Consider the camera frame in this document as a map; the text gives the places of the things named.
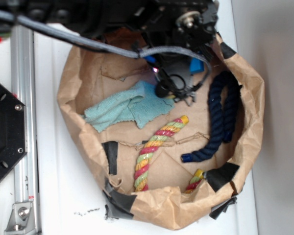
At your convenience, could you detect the brown paper bag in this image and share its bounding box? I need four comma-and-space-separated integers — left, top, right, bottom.
57, 37, 265, 230

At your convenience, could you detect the multicolour striped rope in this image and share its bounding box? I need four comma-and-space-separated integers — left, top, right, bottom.
133, 115, 204, 194

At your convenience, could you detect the grey sleeved cable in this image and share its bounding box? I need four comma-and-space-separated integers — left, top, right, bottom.
0, 8, 213, 91

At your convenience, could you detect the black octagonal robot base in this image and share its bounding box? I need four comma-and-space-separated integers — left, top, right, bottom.
0, 84, 26, 182

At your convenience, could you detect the aluminium extrusion rail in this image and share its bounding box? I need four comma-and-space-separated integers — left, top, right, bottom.
3, 24, 42, 235

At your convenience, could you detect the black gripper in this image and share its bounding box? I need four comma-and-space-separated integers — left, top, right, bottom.
98, 0, 220, 106

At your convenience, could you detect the metal corner bracket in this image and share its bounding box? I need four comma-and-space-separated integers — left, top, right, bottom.
4, 202, 40, 235

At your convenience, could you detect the teal cloth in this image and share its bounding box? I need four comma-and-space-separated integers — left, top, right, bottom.
83, 81, 174, 133

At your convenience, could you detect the navy blue rope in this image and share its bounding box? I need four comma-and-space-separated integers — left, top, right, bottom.
181, 70, 243, 164

